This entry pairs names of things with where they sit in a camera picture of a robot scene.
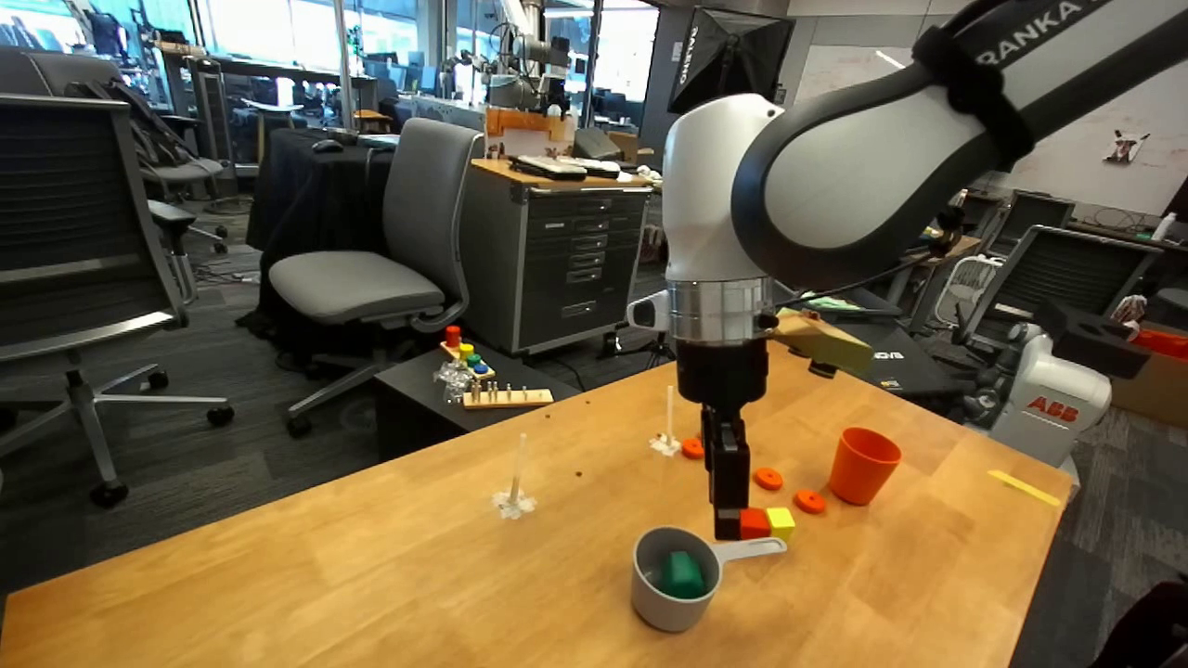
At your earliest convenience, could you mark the colourful stacking toy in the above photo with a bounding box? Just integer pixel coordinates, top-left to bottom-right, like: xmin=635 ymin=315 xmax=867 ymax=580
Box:
xmin=435 ymin=324 xmax=497 ymax=387

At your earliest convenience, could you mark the gray drawer cabinet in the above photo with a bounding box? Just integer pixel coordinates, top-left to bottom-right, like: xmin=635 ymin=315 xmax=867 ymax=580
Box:
xmin=461 ymin=154 xmax=659 ymax=364

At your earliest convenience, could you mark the gray pot with handle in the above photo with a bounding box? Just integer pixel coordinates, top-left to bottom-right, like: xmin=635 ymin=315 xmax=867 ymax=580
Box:
xmin=628 ymin=523 xmax=791 ymax=639

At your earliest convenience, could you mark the low black table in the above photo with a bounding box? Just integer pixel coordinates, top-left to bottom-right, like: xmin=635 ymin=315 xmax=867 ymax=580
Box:
xmin=368 ymin=347 xmax=586 ymax=460

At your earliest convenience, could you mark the laptop on cabinet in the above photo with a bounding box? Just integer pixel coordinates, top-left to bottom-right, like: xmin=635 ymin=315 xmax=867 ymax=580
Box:
xmin=508 ymin=148 xmax=623 ymax=184

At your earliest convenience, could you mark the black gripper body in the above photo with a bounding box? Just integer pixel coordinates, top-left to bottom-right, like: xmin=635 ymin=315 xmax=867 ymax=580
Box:
xmin=672 ymin=340 xmax=771 ymax=418

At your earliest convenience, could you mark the black cloth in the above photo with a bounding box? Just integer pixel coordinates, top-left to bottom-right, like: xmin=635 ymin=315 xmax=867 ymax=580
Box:
xmin=248 ymin=121 xmax=403 ymax=251

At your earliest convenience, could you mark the yellow block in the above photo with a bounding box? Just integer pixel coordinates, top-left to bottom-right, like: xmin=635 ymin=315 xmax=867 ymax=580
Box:
xmin=761 ymin=499 xmax=801 ymax=541

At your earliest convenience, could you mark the white peg stand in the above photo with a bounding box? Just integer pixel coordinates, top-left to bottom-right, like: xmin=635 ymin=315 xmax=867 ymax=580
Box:
xmin=492 ymin=429 xmax=539 ymax=523
xmin=650 ymin=383 xmax=686 ymax=460

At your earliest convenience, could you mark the clear plastic bag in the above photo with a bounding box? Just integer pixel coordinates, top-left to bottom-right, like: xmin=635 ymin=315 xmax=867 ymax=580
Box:
xmin=430 ymin=358 xmax=481 ymax=407

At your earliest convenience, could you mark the black strap on arm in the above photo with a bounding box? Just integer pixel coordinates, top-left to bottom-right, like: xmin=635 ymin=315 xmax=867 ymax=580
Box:
xmin=910 ymin=0 xmax=1039 ymax=170

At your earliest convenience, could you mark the orange plastic cup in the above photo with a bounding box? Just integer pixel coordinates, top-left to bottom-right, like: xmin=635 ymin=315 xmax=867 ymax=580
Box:
xmin=826 ymin=423 xmax=906 ymax=509

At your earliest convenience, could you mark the wooden toy board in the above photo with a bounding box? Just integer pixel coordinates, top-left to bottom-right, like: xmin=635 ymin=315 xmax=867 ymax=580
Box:
xmin=456 ymin=387 xmax=559 ymax=413

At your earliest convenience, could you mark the black photo softbox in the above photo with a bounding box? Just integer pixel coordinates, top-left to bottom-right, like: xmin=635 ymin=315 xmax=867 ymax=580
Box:
xmin=664 ymin=6 xmax=797 ymax=121

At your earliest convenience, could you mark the gray office chair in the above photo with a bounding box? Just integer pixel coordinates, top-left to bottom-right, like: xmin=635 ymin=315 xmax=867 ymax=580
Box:
xmin=264 ymin=115 xmax=487 ymax=437

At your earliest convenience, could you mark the yellow tape strip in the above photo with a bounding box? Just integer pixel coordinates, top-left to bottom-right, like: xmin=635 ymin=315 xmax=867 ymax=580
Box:
xmin=985 ymin=467 xmax=1068 ymax=513

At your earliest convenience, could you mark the black mesh office chair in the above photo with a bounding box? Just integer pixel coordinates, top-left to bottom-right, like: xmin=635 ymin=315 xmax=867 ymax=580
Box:
xmin=0 ymin=90 xmax=237 ymax=513

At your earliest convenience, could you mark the green block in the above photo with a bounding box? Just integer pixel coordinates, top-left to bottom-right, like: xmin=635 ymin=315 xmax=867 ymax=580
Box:
xmin=659 ymin=550 xmax=713 ymax=602

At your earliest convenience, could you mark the white ABB robot base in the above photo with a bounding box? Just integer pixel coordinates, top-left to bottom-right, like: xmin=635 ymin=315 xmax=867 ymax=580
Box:
xmin=985 ymin=324 xmax=1117 ymax=472

